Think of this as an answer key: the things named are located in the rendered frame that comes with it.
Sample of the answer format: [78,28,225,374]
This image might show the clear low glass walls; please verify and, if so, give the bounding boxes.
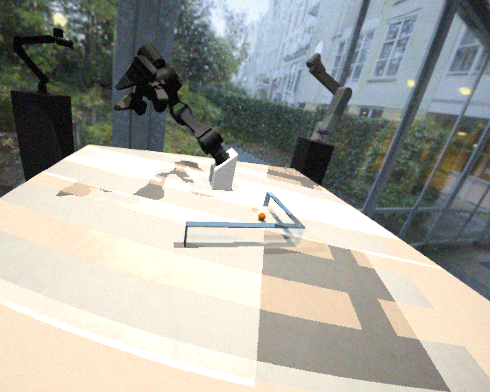
[186,194,305,247]

